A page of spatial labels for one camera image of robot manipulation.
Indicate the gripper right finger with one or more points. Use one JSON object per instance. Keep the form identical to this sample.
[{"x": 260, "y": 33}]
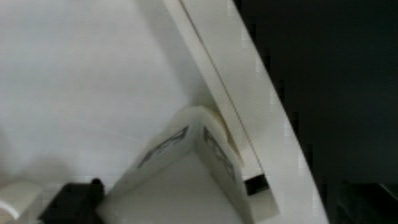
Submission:
[{"x": 363, "y": 203}]

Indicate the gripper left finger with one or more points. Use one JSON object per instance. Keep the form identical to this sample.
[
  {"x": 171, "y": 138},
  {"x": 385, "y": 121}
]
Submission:
[{"x": 72, "y": 208}]

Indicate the white leg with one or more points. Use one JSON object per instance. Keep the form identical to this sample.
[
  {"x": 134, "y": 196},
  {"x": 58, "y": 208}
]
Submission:
[{"x": 182, "y": 187}]

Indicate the white square table top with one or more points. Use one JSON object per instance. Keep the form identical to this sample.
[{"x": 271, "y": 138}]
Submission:
[{"x": 109, "y": 63}]

